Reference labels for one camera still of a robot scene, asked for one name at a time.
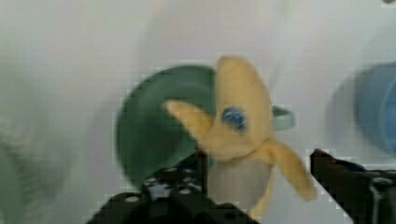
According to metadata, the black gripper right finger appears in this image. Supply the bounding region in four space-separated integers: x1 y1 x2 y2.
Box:
310 148 396 224

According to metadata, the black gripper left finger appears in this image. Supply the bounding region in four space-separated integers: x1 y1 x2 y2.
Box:
86 151 259 224

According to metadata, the peeled toy banana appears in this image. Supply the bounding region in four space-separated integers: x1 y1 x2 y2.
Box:
163 56 316 220

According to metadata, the green mug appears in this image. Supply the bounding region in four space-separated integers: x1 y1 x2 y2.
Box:
115 63 296 189

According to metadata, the blue mug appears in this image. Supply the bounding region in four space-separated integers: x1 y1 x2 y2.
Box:
355 63 396 155

